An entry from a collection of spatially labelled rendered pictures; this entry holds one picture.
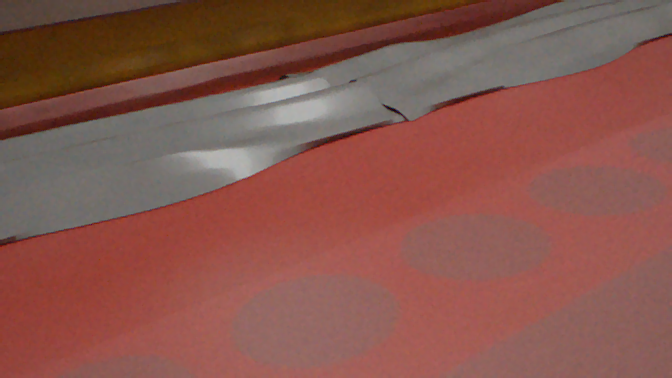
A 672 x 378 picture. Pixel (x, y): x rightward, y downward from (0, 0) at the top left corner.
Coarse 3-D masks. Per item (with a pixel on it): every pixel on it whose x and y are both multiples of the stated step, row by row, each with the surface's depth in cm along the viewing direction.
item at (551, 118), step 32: (512, 0) 35; (544, 0) 34; (352, 32) 32; (384, 32) 30; (416, 32) 30; (448, 32) 29; (224, 64) 28; (256, 64) 27; (288, 64) 26; (320, 64) 25; (608, 64) 20; (640, 64) 20; (480, 96) 19; (512, 96) 18; (544, 96) 18; (576, 96) 18; (608, 96) 17; (640, 96) 17; (448, 128) 16; (480, 128) 16; (512, 128) 16; (544, 128) 16; (576, 128) 15; (608, 128) 15
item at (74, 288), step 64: (0, 128) 22; (384, 128) 17; (256, 192) 14; (320, 192) 13; (384, 192) 13; (448, 192) 13; (0, 256) 12; (64, 256) 12; (128, 256) 12; (192, 256) 11; (256, 256) 11; (0, 320) 10; (64, 320) 10; (128, 320) 10
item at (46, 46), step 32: (224, 0) 25; (256, 0) 25; (288, 0) 26; (320, 0) 27; (352, 0) 28; (32, 32) 21; (64, 32) 22; (96, 32) 23; (128, 32) 23; (160, 32) 24; (192, 32) 24; (0, 64) 21; (32, 64) 22
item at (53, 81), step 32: (384, 0) 29; (416, 0) 29; (448, 0) 30; (480, 0) 32; (224, 32) 25; (256, 32) 26; (288, 32) 26; (320, 32) 27; (64, 64) 22; (96, 64) 23; (128, 64) 23; (160, 64) 24; (192, 64) 25; (0, 96) 21; (32, 96) 22
